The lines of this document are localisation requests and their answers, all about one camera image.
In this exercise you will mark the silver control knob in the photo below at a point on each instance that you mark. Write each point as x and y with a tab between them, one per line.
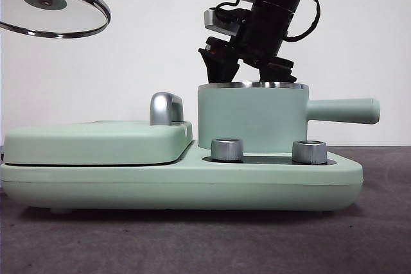
227	150
309	152

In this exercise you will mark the mint green steamer pot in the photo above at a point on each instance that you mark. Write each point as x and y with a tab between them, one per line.
250	116

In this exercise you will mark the mint green breakfast machine base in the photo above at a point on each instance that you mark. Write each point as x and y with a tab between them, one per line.
96	187

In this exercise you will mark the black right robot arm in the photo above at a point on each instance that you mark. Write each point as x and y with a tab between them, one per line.
273	14

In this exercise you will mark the glass lid with green knob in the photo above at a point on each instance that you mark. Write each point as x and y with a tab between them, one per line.
45	3

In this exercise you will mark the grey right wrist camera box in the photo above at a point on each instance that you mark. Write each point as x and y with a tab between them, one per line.
213	22

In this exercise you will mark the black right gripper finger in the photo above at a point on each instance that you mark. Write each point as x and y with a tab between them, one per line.
220	68
277	74

